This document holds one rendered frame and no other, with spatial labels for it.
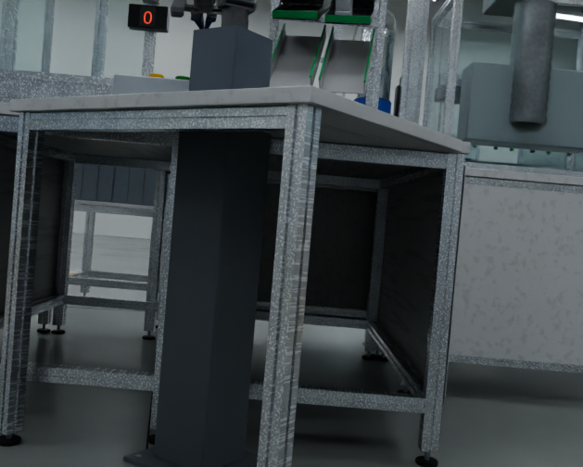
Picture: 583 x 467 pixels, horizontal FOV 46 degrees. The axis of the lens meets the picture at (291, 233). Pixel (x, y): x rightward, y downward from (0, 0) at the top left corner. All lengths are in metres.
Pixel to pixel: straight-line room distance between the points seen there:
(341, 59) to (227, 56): 0.55
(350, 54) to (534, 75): 0.91
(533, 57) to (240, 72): 1.46
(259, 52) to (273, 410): 0.87
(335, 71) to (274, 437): 1.16
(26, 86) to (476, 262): 1.63
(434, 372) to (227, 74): 0.93
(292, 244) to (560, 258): 1.64
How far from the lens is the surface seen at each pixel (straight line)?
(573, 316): 2.76
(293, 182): 1.23
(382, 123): 1.44
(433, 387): 1.90
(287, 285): 1.24
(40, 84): 2.02
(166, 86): 1.86
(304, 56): 2.12
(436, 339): 1.88
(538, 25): 2.88
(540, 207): 2.69
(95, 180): 4.06
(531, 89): 2.82
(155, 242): 3.26
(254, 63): 1.71
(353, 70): 2.08
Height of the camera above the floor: 0.63
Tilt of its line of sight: 2 degrees down
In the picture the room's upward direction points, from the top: 5 degrees clockwise
